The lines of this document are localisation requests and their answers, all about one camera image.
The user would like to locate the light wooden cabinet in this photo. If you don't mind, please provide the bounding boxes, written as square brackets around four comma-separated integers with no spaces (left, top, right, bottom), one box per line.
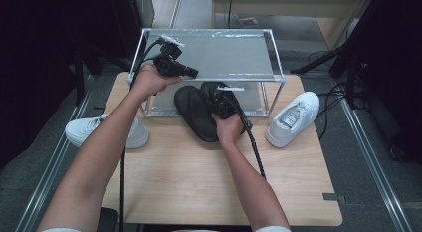
[212,0,370,50]

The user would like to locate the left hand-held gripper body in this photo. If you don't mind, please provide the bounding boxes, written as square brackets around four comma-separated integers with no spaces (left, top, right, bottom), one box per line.
[152,35,187,77]

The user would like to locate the metal floor rail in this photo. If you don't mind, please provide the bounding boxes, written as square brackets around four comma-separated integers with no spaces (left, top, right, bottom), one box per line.
[339,99,414,232]
[14,76,96,232]

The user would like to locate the person's left hand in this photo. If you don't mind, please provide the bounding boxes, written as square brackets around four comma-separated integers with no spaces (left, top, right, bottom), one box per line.
[130,63,182,102]

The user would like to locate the white shirt sleeve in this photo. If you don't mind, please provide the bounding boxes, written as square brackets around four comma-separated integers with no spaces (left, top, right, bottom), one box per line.
[254,225,292,232]
[42,227,82,232]

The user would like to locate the black floor cable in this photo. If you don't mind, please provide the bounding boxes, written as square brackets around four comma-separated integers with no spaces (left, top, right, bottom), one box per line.
[314,82,350,140]
[307,50,336,73]

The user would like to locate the metal shoe rack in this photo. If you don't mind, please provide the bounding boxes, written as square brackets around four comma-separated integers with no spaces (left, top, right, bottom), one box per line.
[126,27,287,117]

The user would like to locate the black metal stand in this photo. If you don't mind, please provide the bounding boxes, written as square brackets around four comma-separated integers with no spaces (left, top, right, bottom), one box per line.
[71,42,133,107]

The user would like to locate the person's right hand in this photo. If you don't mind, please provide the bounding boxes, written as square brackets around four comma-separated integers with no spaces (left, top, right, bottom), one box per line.
[211,113,245,145]

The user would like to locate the black tripod stand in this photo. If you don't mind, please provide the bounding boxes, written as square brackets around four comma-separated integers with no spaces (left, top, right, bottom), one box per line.
[291,32,369,111]

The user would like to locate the right hand-held gripper cable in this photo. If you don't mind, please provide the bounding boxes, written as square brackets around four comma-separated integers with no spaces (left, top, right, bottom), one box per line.
[220,94,268,180]

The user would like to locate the grey tape tab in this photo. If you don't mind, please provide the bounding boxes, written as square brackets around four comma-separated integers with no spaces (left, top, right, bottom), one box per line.
[321,192,346,204]

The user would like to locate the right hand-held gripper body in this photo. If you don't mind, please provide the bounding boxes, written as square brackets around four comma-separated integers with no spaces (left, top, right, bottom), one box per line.
[208,87,246,120]

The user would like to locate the black curtain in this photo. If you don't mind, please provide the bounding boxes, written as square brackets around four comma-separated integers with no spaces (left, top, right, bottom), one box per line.
[344,0,422,164]
[0,0,144,170]

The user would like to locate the white sneaker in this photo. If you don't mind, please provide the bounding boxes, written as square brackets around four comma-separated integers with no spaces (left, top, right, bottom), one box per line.
[65,113,149,150]
[265,91,320,149]

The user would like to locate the red and black item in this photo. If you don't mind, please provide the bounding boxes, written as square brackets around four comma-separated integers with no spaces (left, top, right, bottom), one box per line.
[238,15,261,28]

